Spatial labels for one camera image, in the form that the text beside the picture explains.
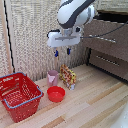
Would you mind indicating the brown drawer cabinet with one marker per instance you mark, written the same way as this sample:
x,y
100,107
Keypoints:
x,y
108,45

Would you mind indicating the red shopping basket, blue rim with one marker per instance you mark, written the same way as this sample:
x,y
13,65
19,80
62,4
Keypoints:
x,y
20,96

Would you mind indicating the pink cup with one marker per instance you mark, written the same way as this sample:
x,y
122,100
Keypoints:
x,y
52,78

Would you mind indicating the red bowl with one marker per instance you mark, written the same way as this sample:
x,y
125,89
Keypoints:
x,y
56,93

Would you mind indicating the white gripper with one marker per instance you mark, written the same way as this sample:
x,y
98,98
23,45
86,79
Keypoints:
x,y
63,39

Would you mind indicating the cereal snack bar box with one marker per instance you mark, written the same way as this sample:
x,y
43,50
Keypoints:
x,y
68,77

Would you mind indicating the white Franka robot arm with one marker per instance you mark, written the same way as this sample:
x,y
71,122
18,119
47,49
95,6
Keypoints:
x,y
71,11

